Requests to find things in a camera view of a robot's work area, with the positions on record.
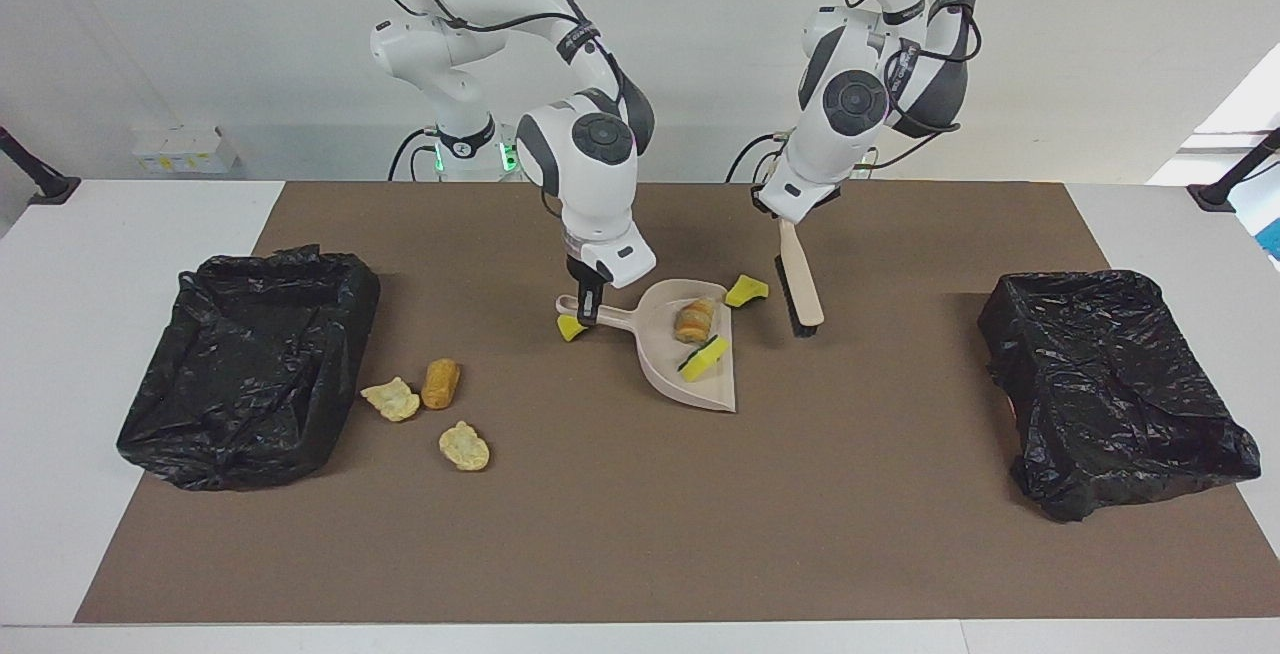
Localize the beige hand brush black bristles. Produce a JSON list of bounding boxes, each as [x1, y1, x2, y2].
[[774, 219, 826, 339]]

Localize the pale rock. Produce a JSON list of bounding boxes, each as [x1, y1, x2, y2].
[[673, 297, 718, 345]]

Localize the beige plastic dustpan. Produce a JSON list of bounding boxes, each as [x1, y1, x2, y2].
[[555, 279, 739, 414]]

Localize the black bag lined trash bin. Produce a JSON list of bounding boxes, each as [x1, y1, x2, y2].
[[116, 244, 382, 492], [977, 269, 1263, 523]]

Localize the brown bread roll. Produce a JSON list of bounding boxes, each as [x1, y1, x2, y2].
[[421, 358, 462, 411]]

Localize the pale crumpled bread chunk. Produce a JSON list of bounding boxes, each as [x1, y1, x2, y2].
[[438, 420, 492, 473]]

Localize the pale yellow crumpled lump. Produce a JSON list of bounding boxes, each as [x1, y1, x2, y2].
[[360, 376, 422, 423]]

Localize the brown table mat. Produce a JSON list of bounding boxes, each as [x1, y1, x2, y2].
[[75, 181, 1280, 625]]

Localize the white background box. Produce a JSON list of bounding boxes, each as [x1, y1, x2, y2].
[[132, 126, 241, 175]]

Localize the black clamp stand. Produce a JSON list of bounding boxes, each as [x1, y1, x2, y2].
[[1187, 126, 1280, 213], [0, 126, 81, 207]]

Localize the black left base cable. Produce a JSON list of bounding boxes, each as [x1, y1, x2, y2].
[[725, 131, 801, 183]]

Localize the black base cable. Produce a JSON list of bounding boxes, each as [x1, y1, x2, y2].
[[388, 127, 441, 182], [725, 131, 801, 183]]

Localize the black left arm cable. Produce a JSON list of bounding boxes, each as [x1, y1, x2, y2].
[[845, 0, 986, 175]]

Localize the black right base cable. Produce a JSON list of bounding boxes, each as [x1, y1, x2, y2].
[[388, 127, 441, 182]]

